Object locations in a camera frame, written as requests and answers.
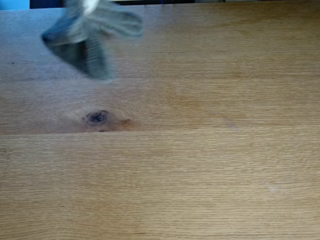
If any dark blue background object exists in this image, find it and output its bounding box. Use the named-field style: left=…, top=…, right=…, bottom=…
left=29, top=0, right=65, bottom=10

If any grey terry cloth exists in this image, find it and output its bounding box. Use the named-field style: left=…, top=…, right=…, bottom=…
left=41, top=0, right=145, bottom=82

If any light blue background object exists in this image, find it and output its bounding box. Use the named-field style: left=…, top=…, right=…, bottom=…
left=0, top=0, right=31, bottom=10

